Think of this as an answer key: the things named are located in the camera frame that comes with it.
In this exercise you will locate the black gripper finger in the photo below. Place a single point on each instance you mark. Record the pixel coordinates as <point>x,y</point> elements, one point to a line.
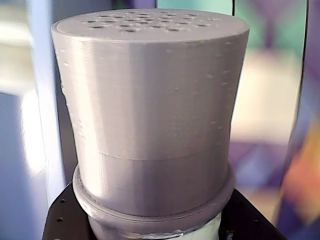
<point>63,217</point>
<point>245,222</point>

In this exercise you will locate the grey salt shaker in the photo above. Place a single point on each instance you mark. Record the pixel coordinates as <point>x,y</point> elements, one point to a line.
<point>150,107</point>

